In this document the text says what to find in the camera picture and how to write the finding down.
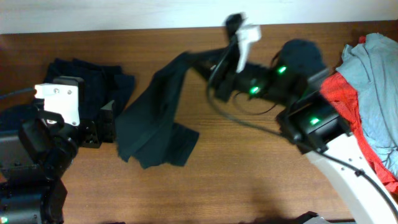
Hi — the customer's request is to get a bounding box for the red orange garment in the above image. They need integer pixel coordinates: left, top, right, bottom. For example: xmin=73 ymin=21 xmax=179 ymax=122
xmin=321 ymin=36 xmax=397 ymax=194

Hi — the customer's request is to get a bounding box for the folded navy blue garment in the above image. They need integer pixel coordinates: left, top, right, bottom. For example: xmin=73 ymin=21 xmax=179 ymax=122
xmin=0 ymin=58 xmax=136 ymax=131

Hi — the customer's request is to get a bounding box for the right black cable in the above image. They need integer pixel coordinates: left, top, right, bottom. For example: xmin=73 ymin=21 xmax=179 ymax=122
xmin=206 ymin=37 xmax=398 ymax=212

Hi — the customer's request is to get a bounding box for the light grey blue garment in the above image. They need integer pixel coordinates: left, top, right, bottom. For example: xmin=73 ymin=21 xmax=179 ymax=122
xmin=336 ymin=33 xmax=397 ymax=177

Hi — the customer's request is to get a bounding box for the dark green black t-shirt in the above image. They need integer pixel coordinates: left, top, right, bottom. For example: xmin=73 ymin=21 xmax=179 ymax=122
xmin=115 ymin=49 xmax=223 ymax=169

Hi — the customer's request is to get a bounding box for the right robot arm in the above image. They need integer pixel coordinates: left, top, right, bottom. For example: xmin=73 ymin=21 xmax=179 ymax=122
xmin=193 ymin=39 xmax=397 ymax=223

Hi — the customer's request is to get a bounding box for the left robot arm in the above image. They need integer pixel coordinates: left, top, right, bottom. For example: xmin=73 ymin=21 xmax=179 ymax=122
xmin=1 ymin=101 xmax=116 ymax=224

